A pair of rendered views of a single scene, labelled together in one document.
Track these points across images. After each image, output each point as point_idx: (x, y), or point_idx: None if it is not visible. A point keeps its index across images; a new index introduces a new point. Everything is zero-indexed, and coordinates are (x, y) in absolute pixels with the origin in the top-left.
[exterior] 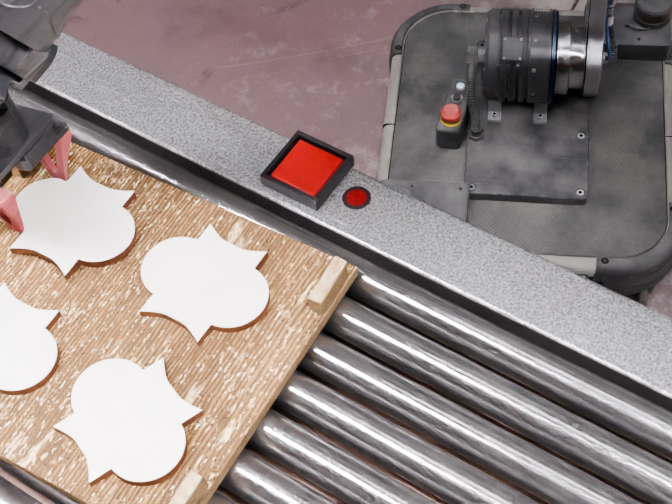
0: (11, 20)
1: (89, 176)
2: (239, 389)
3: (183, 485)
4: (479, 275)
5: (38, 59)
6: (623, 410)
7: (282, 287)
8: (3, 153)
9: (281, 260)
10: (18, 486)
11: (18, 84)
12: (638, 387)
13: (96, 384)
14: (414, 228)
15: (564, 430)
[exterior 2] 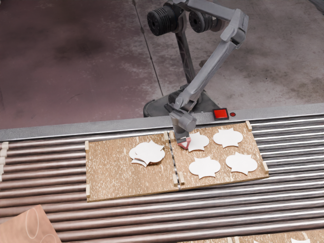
0: (193, 96)
1: None
2: (251, 149)
3: (263, 164)
4: (264, 114)
5: (195, 103)
6: (305, 120)
7: (240, 131)
8: (185, 130)
9: (235, 128)
10: None
11: (188, 112)
12: (303, 116)
13: (230, 161)
14: (247, 113)
15: (301, 127)
